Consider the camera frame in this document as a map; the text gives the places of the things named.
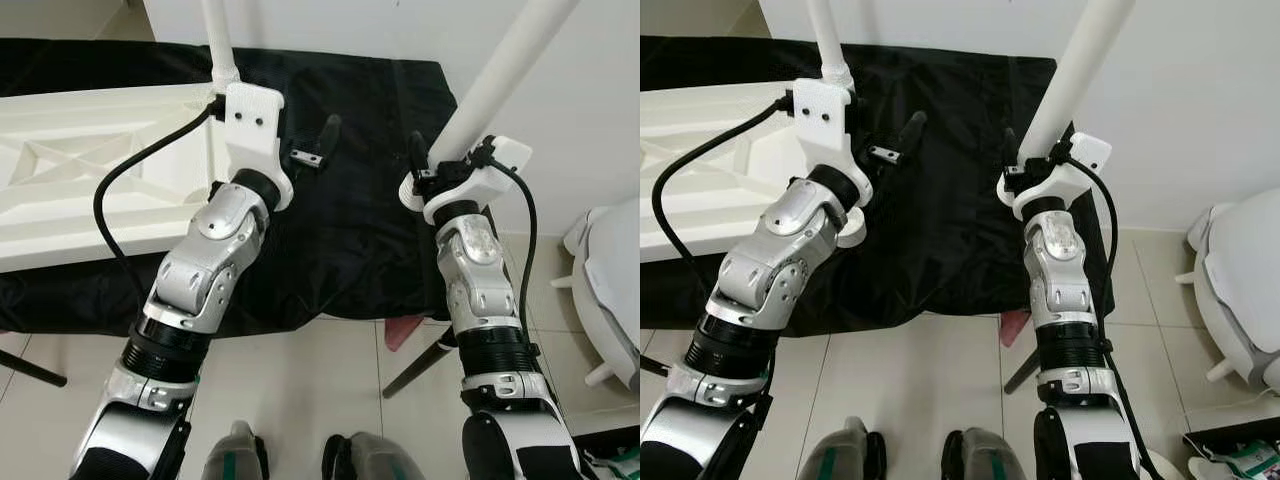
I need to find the grey robot right foot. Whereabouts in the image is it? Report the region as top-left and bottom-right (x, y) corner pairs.
(942, 428), (1031, 480)
(322, 432), (416, 480)

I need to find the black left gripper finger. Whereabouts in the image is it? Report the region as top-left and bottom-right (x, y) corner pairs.
(317, 112), (344, 163)
(897, 109), (929, 158)

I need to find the white plastic children table top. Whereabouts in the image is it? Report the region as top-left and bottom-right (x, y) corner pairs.
(0, 80), (233, 273)
(640, 78), (866, 263)

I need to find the grey robot left foot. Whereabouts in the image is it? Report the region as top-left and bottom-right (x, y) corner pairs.
(203, 420), (269, 480)
(800, 415), (886, 480)

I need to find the white rounded plastic object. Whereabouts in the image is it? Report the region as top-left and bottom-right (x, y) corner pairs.
(1175, 200), (1280, 396)
(550, 195), (641, 391)

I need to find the grey robot foot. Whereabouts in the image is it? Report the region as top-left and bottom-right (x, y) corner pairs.
(322, 432), (416, 480)
(203, 420), (269, 480)
(800, 415), (886, 480)
(942, 428), (1031, 480)

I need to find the pink soft object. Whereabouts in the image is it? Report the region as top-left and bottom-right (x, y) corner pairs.
(998, 308), (1033, 349)
(385, 312), (429, 353)

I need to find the black flat floor object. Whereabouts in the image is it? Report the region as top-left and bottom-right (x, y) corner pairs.
(575, 425), (641, 480)
(1183, 415), (1280, 480)

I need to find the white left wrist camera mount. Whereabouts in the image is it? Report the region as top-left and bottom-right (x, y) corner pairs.
(222, 82), (294, 211)
(790, 78), (873, 209)

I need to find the white green printed object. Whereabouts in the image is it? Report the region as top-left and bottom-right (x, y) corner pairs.
(585, 448), (641, 480)
(1190, 440), (1280, 480)

